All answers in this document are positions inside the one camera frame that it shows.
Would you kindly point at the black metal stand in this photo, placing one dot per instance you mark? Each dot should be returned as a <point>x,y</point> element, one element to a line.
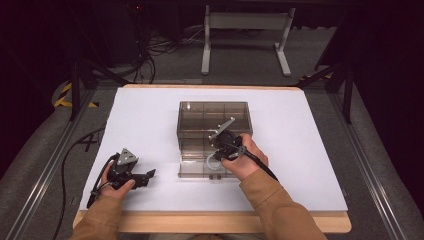
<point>76,86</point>
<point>347,96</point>

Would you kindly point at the person's left hand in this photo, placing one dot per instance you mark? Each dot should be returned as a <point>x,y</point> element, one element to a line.
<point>116,194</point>

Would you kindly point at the smoked clear drawer chest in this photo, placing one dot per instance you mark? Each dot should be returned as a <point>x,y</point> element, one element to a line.
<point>200,116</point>

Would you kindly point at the white metal desk frame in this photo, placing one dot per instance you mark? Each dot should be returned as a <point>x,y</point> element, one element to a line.
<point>246,20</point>

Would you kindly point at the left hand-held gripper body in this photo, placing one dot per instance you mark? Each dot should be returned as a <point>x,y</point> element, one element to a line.
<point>120,173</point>

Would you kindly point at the person's right hand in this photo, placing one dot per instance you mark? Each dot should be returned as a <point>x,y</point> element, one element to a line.
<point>250,160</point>

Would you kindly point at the yellow black hazard tape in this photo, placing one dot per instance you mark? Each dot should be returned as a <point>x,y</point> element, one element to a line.
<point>62,95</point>

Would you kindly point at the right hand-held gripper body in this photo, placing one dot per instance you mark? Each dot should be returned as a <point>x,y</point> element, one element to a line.
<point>226,141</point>

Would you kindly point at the aluminium floor rail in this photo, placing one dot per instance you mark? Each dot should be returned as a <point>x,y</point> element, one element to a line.
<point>366,166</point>
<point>50,163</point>

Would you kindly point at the white table cover sheet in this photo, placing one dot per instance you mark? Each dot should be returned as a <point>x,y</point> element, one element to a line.
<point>150,116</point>

